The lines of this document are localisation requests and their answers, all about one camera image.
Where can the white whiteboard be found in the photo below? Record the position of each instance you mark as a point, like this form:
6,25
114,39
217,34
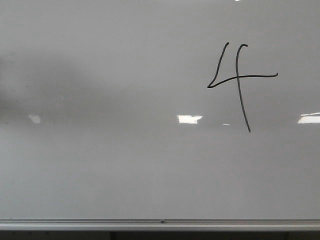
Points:
159,109

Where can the aluminium whiteboard tray rail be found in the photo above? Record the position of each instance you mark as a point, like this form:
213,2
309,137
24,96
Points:
155,225

